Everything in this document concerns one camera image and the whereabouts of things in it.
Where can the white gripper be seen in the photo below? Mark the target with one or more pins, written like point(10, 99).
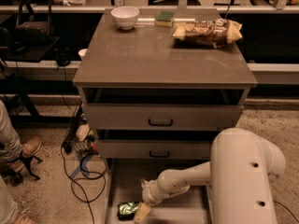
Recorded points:
point(149, 193)

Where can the crushed green can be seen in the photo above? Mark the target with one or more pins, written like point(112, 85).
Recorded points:
point(127, 210)

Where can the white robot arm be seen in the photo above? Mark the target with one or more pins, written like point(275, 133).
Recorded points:
point(239, 172)

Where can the bottom grey drawer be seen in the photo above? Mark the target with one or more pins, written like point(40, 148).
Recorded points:
point(185, 185)

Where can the grey drawer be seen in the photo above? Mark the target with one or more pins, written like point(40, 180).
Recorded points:
point(185, 185)
point(162, 117)
point(186, 145)

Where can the middle grey drawer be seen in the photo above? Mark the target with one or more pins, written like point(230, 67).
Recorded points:
point(186, 145)

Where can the top grey drawer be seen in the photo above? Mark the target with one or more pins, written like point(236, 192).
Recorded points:
point(162, 117)

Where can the grey drawer cabinet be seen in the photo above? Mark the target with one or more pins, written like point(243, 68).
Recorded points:
point(147, 66)

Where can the tan shoe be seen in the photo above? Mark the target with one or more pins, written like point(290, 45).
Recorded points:
point(21, 218)
point(31, 147)

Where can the black tripod stand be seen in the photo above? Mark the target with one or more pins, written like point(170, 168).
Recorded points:
point(25, 161)

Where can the person leg light trousers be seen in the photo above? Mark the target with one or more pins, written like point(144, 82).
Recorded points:
point(9, 138)

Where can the small white cup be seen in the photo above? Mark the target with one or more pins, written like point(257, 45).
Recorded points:
point(82, 53)

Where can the black headphones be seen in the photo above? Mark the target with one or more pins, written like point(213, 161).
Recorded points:
point(62, 57)

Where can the brown snack bag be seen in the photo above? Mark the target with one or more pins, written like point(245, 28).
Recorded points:
point(216, 33)

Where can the green yellow sponge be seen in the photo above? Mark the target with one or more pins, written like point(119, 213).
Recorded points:
point(165, 19)

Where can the white ceramic bowl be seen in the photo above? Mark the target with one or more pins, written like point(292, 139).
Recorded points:
point(125, 17)

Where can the black bag on shelf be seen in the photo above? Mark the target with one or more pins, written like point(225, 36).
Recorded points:
point(30, 31)

